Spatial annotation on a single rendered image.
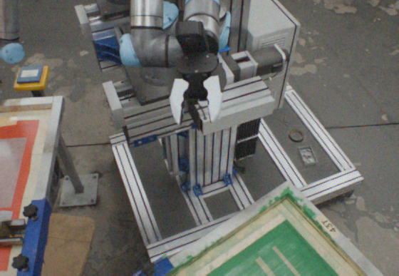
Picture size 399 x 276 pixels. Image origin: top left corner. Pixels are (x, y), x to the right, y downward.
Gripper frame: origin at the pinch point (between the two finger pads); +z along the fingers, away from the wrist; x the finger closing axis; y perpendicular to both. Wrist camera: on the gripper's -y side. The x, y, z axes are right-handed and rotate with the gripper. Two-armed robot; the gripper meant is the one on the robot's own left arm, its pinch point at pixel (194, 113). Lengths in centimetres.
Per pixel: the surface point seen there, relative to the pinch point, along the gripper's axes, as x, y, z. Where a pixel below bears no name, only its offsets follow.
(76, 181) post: 95, 144, -82
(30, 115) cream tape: 78, 62, -62
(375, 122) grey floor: -97, 183, -146
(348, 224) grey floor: -62, 178, -66
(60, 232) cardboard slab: 102, 154, -55
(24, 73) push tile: 87, 60, -85
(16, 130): 81, 62, -54
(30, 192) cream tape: 67, 64, -27
